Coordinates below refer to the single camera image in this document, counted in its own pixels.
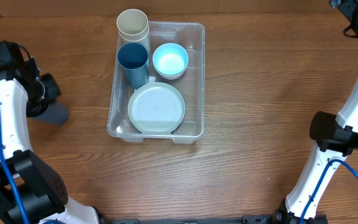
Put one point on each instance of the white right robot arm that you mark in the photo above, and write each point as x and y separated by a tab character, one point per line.
335	137

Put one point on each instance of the grey bowl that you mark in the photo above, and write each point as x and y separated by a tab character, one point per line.
170	77

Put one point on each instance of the dark blue cup front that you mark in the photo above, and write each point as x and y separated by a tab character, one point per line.
56	114

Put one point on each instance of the grey plate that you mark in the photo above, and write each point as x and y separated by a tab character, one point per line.
156	108

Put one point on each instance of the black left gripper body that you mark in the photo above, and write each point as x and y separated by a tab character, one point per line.
40	94

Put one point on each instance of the dark blue cup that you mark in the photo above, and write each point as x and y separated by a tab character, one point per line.
134	60
56	114

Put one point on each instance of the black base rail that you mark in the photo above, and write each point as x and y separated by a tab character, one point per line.
246	219

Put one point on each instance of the light blue bowl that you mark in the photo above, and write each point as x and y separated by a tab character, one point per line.
170	58

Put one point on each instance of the beige cup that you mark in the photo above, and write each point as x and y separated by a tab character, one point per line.
133	25
141	40

